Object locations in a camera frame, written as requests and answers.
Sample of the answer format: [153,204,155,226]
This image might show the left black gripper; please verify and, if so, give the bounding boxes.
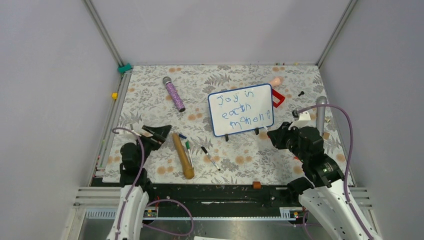
[134,125,171,167]

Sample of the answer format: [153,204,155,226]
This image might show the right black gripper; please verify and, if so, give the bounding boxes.
[266,121,308,162]

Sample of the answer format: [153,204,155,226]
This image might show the blue-framed whiteboard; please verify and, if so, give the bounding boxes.
[207,83,275,137]

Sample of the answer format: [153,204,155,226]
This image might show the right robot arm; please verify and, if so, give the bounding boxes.
[267,122,382,240]

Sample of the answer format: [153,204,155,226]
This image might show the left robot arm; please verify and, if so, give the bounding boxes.
[106,125,172,240]

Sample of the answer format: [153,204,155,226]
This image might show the small wooden cube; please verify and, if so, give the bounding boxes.
[322,132,331,140]

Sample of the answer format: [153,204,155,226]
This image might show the silver grey microphone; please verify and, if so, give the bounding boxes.
[316,96,328,137]

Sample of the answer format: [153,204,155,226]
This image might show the green-capped marker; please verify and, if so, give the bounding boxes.
[185,140,194,168]

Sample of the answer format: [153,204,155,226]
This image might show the floral patterned table mat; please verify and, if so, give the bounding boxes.
[117,65,326,185]

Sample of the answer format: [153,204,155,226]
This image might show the red rectangular tray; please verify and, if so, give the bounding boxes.
[272,89,286,108]

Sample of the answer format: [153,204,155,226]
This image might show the small yellow block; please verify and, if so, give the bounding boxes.
[111,92,118,100]

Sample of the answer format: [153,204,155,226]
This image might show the purple patterned microphone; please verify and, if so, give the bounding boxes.
[162,76,186,113]

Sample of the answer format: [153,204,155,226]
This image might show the brown cork cylinder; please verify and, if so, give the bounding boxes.
[252,181,262,190]

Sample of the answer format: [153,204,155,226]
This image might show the pink plastic cylinder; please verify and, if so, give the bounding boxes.
[269,76,285,88]

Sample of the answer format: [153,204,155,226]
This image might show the black-capped marker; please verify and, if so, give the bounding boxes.
[201,146,221,171]

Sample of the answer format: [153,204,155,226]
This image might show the teal corner clip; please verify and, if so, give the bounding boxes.
[117,63,133,74]

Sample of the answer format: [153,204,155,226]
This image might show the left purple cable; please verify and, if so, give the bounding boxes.
[111,127,195,240]

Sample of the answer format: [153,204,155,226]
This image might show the purple cable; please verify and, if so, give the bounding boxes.
[111,127,195,240]
[296,104,375,240]

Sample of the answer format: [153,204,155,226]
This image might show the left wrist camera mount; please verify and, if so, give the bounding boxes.
[115,127,141,137]

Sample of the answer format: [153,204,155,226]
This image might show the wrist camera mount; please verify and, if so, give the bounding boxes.
[288,111,311,130]
[115,127,141,137]

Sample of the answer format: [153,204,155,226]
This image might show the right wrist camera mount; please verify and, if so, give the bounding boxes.
[288,111,311,130]

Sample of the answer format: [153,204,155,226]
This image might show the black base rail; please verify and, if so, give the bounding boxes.
[150,183,303,219]

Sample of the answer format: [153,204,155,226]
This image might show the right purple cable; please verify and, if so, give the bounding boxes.
[296,104,375,240]

